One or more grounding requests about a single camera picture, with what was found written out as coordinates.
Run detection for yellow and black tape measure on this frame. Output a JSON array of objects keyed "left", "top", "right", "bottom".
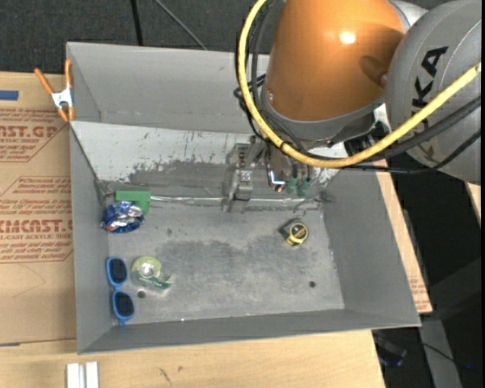
[{"left": 278, "top": 217, "right": 309, "bottom": 247}]

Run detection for grey metal bin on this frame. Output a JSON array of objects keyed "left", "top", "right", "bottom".
[{"left": 65, "top": 41, "right": 423, "bottom": 356}]

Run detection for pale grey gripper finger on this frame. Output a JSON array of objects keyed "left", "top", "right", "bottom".
[
  {"left": 222, "top": 143, "right": 248, "bottom": 200},
  {"left": 221, "top": 168, "right": 255, "bottom": 214}
]

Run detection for brown cardboard board, red print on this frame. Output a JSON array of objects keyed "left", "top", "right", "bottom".
[{"left": 0, "top": 70, "right": 434, "bottom": 346}]

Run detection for green block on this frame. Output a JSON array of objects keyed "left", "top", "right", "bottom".
[{"left": 115, "top": 190, "right": 152, "bottom": 214}]

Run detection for clear and green tape dispenser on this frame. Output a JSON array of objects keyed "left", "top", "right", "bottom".
[{"left": 130, "top": 255, "right": 176, "bottom": 297}]

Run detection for blue sunglasses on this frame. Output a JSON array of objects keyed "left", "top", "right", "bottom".
[{"left": 105, "top": 256, "right": 136, "bottom": 326}]

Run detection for crumpled blue and silver packet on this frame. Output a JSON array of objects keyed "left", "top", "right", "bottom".
[{"left": 100, "top": 200, "right": 146, "bottom": 234}]

